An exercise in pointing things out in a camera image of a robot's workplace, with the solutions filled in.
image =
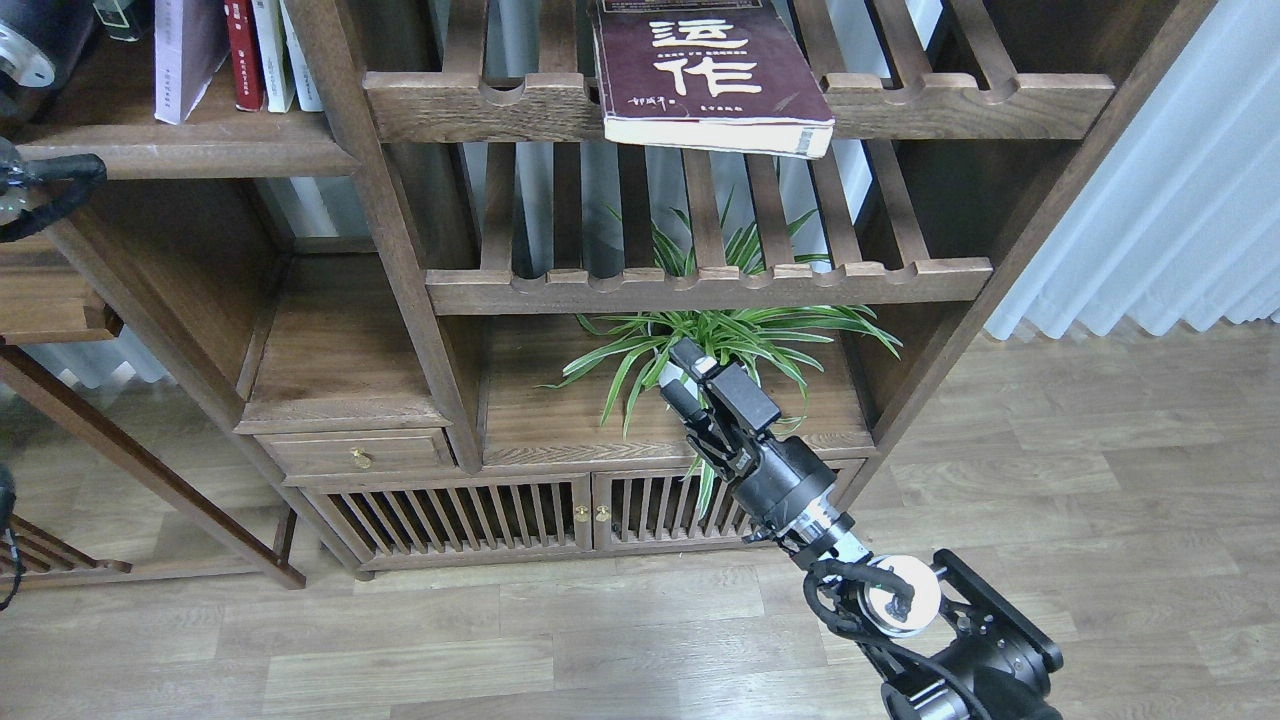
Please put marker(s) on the pale lavender white book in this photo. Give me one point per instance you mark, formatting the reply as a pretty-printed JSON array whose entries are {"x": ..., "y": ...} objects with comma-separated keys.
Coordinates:
[{"x": 191, "y": 42}]

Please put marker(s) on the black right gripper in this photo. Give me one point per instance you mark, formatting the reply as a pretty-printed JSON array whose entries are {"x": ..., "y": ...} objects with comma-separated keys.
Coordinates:
[{"x": 781, "y": 485}]

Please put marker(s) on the dark wooden bookshelf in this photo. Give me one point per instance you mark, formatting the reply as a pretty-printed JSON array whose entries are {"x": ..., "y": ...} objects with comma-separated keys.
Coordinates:
[{"x": 401, "y": 272}]

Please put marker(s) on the white teal upright book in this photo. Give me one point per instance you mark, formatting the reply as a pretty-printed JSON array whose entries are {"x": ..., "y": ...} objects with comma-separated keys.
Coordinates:
[{"x": 306, "y": 90}]

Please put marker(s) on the red upright book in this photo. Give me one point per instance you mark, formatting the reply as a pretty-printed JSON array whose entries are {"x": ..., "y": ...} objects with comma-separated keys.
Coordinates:
[{"x": 244, "y": 56}]

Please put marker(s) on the maroon book white characters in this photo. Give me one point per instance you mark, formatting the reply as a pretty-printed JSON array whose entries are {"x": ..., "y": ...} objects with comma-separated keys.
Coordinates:
[{"x": 708, "y": 75}]

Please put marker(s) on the white plant pot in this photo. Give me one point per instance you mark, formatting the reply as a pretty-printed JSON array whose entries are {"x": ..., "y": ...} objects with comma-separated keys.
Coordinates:
[{"x": 678, "y": 389}]

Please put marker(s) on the green spider plant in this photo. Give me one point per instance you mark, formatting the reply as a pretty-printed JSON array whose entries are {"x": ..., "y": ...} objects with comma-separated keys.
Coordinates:
[{"x": 644, "y": 341}]

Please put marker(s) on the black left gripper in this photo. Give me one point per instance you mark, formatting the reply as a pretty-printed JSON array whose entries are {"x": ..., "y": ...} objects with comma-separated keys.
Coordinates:
[{"x": 41, "y": 42}]

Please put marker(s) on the green and black book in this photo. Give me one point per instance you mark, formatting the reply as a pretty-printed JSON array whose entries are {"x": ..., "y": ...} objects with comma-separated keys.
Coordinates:
[{"x": 125, "y": 20}]

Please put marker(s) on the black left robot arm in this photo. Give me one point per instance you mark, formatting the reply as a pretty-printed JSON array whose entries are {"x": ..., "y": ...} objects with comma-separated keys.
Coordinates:
[{"x": 20, "y": 219}]

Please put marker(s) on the white curtain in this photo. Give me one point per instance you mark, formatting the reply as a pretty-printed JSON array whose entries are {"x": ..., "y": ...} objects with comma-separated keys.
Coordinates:
[{"x": 1179, "y": 224}]

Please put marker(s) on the brass drawer knob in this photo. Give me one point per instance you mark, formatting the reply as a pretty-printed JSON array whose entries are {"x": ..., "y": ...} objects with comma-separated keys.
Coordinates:
[{"x": 360, "y": 459}]

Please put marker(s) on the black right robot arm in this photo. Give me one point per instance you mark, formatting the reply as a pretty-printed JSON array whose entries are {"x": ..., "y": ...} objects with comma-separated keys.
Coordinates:
[{"x": 946, "y": 644}]

